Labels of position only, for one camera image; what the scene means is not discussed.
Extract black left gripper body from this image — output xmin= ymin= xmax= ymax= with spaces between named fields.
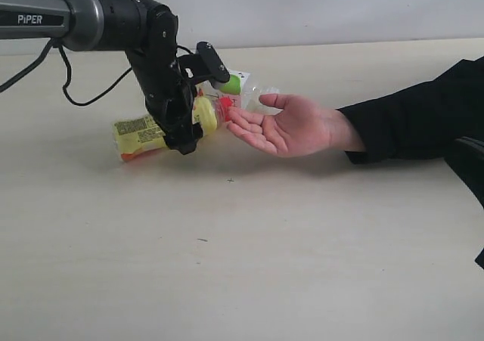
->
xmin=130 ymin=50 xmax=194 ymax=138

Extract person's open bare hand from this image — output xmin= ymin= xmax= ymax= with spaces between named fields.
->
xmin=228 ymin=94 xmax=365 ymax=158

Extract white pear label bottle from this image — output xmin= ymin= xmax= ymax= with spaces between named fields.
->
xmin=197 ymin=70 xmax=280 ymax=113

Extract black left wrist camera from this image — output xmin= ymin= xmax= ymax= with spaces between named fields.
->
xmin=178 ymin=41 xmax=231 ymax=89

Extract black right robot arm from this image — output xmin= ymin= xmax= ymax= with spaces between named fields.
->
xmin=444 ymin=137 xmax=484 ymax=206

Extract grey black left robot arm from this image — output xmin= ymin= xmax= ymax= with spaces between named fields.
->
xmin=1 ymin=0 xmax=203 ymax=154

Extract yellow label red cap bottle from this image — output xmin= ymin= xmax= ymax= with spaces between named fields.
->
xmin=112 ymin=96 xmax=237 ymax=162

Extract black sleeved forearm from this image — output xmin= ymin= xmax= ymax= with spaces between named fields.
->
xmin=340 ymin=58 xmax=483 ymax=164

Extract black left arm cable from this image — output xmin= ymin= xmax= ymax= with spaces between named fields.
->
xmin=0 ymin=38 xmax=190 ymax=107

